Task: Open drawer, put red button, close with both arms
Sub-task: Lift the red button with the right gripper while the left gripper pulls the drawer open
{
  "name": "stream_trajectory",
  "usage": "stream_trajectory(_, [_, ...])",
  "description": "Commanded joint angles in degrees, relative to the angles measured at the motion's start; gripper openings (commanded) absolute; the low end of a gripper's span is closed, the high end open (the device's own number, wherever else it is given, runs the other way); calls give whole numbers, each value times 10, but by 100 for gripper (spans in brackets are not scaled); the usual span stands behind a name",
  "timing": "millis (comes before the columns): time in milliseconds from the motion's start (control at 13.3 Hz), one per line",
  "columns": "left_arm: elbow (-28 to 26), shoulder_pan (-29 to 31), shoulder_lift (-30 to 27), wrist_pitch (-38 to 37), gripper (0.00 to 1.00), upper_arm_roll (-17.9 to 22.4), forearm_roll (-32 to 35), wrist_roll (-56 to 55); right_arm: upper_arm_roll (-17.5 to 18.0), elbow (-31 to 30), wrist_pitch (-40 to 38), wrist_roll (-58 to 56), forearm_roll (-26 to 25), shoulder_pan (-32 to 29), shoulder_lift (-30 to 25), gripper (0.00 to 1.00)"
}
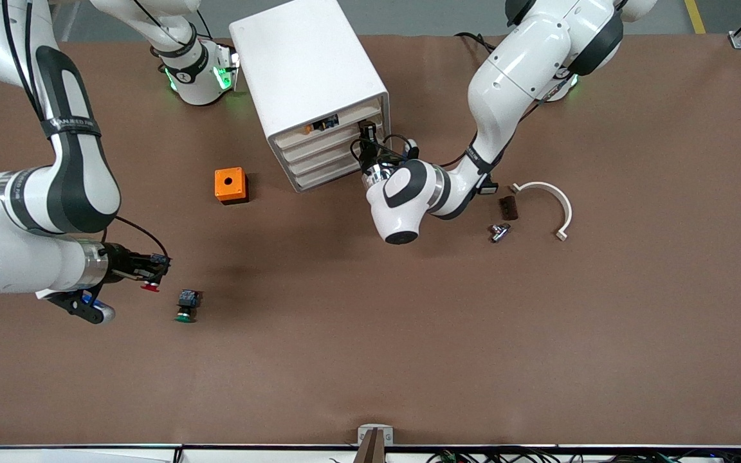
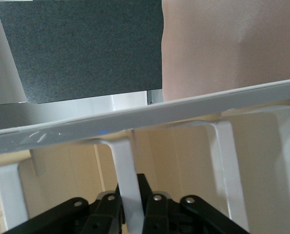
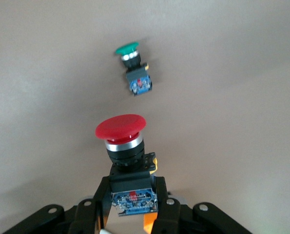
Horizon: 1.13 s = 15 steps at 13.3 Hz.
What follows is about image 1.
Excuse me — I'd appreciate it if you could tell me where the red push button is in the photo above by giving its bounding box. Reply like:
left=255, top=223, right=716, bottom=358
left=140, top=255, right=171, bottom=293

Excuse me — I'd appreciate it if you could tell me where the green push button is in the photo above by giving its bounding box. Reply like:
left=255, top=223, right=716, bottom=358
left=174, top=289, right=202, bottom=323

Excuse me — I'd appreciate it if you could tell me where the orange box with hole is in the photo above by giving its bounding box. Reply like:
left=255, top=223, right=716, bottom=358
left=214, top=167, right=249, bottom=205

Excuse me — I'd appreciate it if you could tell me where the brown table cover mat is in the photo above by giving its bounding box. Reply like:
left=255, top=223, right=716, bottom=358
left=0, top=32, right=741, bottom=448

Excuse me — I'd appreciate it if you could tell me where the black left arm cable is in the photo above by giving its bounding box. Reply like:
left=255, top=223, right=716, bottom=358
left=350, top=133, right=417, bottom=169

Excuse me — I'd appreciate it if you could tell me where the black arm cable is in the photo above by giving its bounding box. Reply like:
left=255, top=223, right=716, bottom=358
left=113, top=215, right=171, bottom=259
left=350, top=133, right=417, bottom=169

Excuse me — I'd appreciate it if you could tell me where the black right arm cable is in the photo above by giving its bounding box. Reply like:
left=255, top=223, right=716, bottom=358
left=113, top=215, right=171, bottom=259

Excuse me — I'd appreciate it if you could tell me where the black base cable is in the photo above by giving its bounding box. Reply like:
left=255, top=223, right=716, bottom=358
left=455, top=32, right=499, bottom=56

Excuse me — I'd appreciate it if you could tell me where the white curved bracket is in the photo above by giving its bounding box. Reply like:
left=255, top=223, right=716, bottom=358
left=510, top=181, right=573, bottom=242

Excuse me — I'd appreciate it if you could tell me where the grey metal mount bracket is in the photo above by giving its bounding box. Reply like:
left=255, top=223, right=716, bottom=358
left=358, top=424, right=394, bottom=446

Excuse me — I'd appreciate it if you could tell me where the brown post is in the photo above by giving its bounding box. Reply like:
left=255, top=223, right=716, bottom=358
left=352, top=430, right=387, bottom=463

